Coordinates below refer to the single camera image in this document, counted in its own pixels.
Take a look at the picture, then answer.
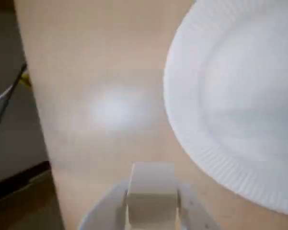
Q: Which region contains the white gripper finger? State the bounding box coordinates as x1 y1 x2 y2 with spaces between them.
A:
176 183 219 230
77 183 129 230

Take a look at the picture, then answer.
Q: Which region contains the white cube block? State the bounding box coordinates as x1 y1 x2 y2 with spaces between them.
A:
126 161 180 230

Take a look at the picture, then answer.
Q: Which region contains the white paper plate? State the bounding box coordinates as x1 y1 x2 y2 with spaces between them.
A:
163 0 288 212

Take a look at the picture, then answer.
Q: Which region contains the black bar with white lettering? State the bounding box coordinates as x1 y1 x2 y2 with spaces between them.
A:
0 161 51 204

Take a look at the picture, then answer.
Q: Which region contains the small green tag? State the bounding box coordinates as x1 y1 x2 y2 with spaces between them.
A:
21 73 31 90

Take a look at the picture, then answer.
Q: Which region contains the thin black cable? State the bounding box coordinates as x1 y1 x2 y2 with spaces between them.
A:
0 63 27 140

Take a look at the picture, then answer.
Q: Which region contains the thin white cable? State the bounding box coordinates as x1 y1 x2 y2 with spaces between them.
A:
0 83 18 106

